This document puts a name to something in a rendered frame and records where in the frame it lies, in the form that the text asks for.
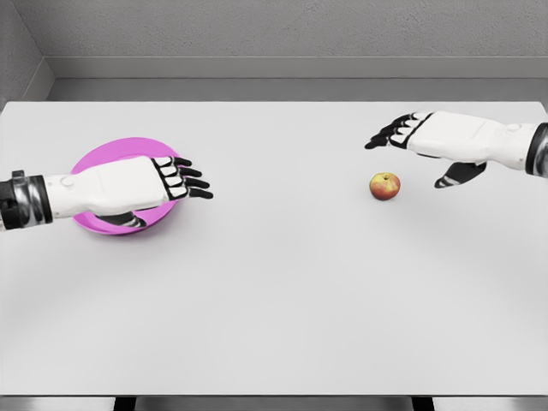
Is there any pink plate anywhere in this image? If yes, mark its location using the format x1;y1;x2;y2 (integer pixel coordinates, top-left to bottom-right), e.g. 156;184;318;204
69;136;182;237

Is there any red yellow apple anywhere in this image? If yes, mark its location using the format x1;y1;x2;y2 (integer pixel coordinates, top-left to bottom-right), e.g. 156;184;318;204
369;172;402;201

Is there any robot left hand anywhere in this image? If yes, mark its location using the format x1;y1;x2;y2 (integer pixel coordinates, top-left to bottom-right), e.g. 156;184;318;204
80;156;214;229

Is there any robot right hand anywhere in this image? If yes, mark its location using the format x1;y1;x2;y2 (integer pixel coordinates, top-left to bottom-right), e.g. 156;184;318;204
364;110;503;189

